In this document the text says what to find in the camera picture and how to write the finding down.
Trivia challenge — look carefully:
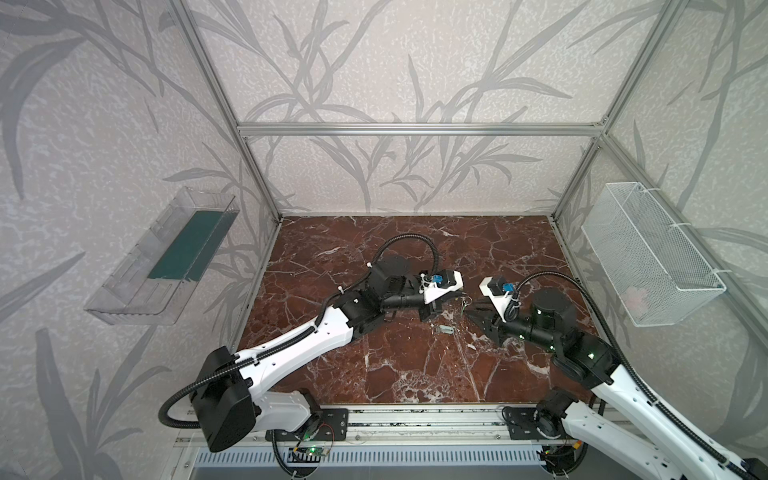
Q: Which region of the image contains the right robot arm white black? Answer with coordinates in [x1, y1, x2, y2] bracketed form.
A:
[467, 277, 767, 479]

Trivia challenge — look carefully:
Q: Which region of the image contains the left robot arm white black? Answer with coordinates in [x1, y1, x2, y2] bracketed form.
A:
[189, 256, 463, 452]

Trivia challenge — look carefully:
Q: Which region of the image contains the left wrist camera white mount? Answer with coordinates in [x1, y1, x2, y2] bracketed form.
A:
[419, 269, 464, 304]

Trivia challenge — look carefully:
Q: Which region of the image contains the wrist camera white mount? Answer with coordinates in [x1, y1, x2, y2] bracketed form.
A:
[419, 269, 464, 304]
[479, 276, 520, 322]

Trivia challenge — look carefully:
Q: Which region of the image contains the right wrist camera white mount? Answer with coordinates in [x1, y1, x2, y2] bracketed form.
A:
[479, 276, 520, 322]

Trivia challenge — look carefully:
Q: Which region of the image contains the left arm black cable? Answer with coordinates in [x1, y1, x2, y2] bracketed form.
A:
[158, 232, 441, 430]

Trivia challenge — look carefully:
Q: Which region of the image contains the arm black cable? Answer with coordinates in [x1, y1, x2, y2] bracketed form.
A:
[509, 271, 768, 480]
[158, 232, 441, 430]

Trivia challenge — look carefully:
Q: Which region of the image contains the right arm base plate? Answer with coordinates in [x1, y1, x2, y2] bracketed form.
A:
[501, 405, 576, 445]

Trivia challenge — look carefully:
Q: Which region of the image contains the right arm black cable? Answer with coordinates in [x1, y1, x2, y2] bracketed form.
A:
[509, 271, 768, 480]

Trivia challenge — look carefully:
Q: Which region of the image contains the aluminium front rail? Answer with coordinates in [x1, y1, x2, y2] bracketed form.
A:
[173, 403, 679, 448]

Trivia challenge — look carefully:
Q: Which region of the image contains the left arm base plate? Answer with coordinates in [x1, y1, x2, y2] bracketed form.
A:
[280, 408, 350, 441]

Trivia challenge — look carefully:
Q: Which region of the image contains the white wire mesh basket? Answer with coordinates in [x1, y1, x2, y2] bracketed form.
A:
[582, 182, 727, 328]

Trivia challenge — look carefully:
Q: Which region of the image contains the aluminium frame crossbar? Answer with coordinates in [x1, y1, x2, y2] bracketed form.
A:
[237, 122, 602, 138]

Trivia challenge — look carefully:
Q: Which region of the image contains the clear plastic wall bin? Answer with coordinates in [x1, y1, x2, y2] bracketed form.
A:
[84, 187, 240, 326]

